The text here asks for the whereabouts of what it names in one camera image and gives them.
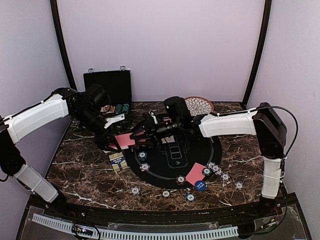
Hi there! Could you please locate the left black frame post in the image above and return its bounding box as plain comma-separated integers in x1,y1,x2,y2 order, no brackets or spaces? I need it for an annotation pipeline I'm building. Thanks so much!
49,0,77,90

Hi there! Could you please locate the gold card box base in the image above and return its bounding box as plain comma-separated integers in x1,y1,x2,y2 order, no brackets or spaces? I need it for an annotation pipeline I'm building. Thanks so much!
108,152,129,173

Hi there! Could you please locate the right black frame post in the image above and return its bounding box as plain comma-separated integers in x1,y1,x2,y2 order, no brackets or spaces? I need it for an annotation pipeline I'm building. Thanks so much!
241,0,272,109

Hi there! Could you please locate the black poker chip case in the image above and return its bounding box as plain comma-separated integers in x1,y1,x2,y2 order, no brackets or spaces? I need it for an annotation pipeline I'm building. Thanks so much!
83,68,132,115

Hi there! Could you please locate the round black poker mat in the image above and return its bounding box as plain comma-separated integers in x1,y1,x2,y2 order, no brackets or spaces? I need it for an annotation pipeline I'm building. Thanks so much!
124,113,223,189

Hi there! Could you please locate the blue white chip stack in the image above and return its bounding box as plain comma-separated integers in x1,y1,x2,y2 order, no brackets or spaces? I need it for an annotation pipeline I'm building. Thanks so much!
130,186,141,196

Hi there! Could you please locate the red card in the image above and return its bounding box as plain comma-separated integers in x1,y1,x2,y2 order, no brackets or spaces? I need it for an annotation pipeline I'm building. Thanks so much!
185,162,206,186

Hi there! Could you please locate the white slotted cable duct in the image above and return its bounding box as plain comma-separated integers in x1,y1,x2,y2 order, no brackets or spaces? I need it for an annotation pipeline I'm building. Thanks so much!
31,213,239,240

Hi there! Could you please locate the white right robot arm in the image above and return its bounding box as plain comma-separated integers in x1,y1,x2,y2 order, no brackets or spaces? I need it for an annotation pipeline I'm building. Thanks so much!
130,96,287,217

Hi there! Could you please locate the red playing card deck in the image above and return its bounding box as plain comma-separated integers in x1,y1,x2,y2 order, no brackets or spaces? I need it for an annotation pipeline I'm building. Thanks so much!
108,133,136,152

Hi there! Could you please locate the black frame post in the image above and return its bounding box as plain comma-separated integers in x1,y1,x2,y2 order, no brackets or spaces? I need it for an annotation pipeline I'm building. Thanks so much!
49,0,77,90
241,0,272,109

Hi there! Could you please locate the brown white chip stack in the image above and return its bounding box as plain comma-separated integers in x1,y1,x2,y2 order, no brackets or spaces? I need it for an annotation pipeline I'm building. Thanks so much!
162,190,171,198

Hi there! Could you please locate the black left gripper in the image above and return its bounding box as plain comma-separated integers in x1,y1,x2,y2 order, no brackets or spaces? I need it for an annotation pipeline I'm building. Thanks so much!
73,106,122,152

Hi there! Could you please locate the patterned ceramic plate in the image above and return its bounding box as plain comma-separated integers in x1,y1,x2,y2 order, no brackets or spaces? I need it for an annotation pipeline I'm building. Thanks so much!
184,96,214,117

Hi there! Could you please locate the green chip row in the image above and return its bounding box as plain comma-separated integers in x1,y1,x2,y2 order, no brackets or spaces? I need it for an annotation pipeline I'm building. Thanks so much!
115,104,123,114

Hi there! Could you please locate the teal chip row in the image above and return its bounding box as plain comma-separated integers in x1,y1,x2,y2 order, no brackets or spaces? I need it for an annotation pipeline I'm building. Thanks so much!
122,103,130,114

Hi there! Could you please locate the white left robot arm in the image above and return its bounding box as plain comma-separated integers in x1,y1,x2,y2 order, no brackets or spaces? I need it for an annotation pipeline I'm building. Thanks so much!
0,84,122,218

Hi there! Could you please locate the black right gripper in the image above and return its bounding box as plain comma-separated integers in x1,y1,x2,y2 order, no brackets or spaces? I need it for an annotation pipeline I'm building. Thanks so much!
130,117,182,147

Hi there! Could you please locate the blue small blind button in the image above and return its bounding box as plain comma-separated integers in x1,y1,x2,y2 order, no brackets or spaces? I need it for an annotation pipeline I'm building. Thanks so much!
194,180,207,192

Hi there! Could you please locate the boxed card deck in case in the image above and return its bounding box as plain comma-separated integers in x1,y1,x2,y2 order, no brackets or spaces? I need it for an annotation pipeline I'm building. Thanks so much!
101,105,116,113

